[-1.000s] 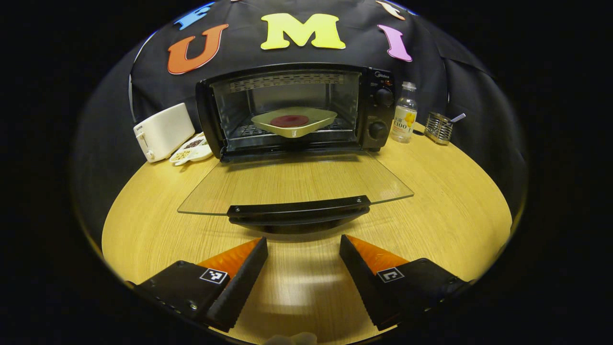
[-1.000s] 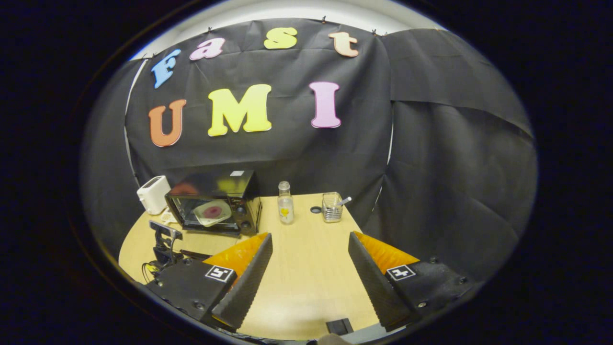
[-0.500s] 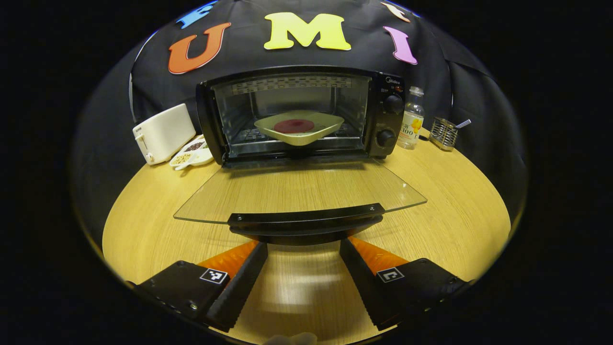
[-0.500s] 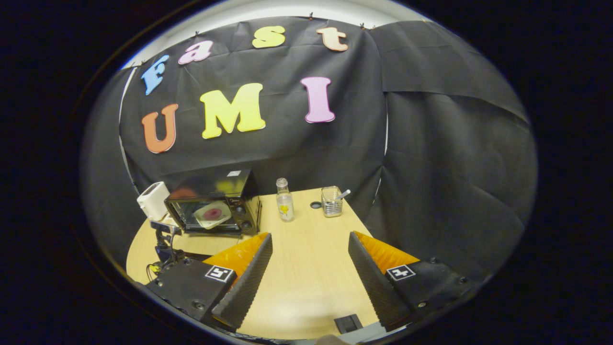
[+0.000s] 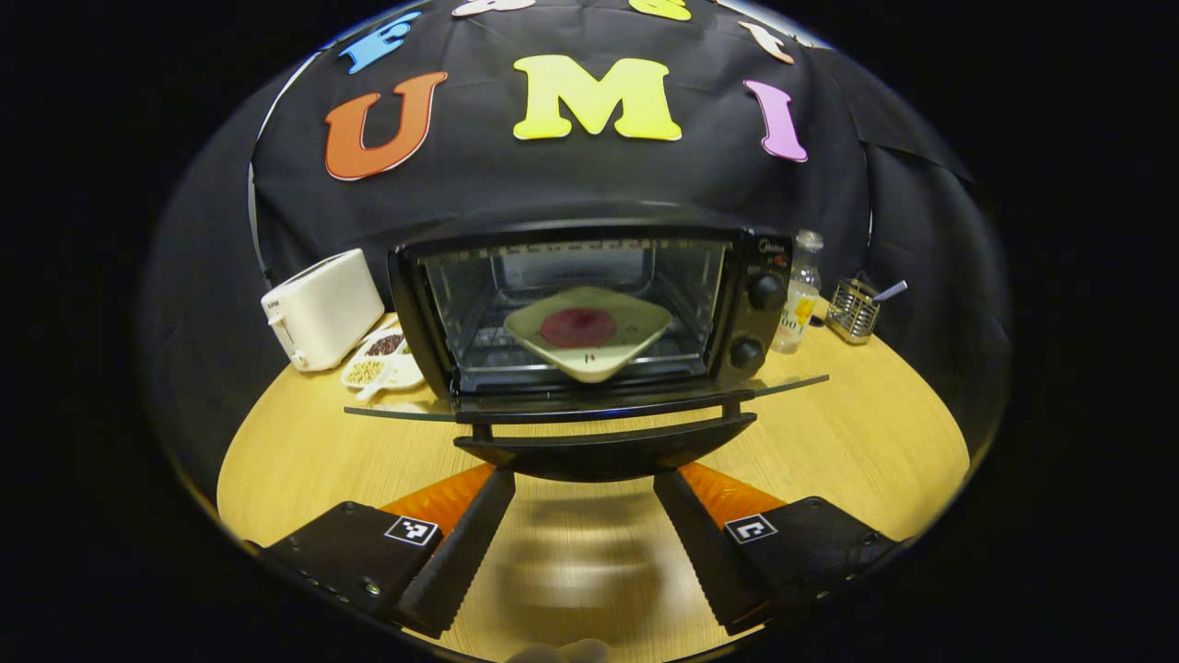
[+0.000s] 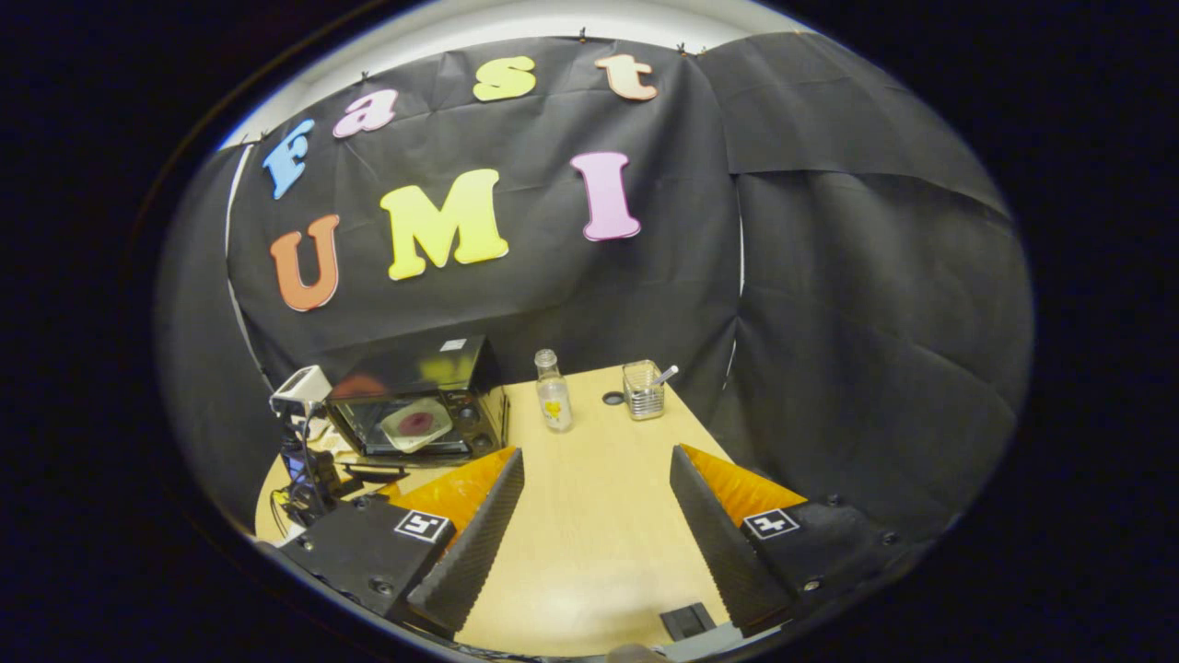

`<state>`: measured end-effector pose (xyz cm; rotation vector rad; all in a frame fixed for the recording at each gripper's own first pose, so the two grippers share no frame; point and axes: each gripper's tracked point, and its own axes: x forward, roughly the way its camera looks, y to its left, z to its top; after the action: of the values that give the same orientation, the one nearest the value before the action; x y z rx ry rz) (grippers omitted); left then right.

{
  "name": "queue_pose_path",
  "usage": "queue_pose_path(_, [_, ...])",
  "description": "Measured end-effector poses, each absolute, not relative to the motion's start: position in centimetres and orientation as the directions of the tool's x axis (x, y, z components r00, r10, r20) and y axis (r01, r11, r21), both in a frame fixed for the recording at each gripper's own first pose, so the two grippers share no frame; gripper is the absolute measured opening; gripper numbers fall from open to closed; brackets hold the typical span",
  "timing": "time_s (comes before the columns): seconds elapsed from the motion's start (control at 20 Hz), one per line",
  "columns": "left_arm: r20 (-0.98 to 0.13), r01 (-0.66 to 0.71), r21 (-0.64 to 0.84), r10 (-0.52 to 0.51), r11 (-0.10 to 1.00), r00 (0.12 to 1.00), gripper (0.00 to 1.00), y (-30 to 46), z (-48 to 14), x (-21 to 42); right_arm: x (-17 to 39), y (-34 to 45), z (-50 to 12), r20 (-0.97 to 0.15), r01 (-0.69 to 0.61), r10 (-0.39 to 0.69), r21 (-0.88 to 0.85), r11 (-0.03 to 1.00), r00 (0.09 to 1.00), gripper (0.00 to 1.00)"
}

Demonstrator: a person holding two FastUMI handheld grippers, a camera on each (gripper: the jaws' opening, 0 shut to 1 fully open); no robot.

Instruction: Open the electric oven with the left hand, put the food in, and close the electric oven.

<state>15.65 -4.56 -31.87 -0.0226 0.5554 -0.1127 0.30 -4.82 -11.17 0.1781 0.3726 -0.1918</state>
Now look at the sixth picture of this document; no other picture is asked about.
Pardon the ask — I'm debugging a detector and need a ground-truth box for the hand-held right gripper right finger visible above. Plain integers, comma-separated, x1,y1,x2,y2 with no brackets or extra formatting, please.
669,444,933,638

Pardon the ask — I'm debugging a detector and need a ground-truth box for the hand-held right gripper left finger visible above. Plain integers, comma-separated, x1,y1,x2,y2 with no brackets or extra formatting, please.
274,447,527,640

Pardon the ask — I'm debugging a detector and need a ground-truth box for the white square plate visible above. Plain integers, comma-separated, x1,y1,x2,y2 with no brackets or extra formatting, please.
380,398,454,454

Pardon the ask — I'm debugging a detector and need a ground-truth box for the black electric oven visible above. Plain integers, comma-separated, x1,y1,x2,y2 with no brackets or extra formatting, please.
324,334,511,463

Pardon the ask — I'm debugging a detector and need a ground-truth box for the clear glass bottle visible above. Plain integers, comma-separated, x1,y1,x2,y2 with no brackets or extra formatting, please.
535,349,574,434

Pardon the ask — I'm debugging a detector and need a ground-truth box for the black backdrop cloth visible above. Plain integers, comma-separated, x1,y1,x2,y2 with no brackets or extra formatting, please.
155,32,1034,544

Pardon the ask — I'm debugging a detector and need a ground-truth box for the wire mesh utensil holder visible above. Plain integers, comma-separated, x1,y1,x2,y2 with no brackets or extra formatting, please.
623,360,666,422

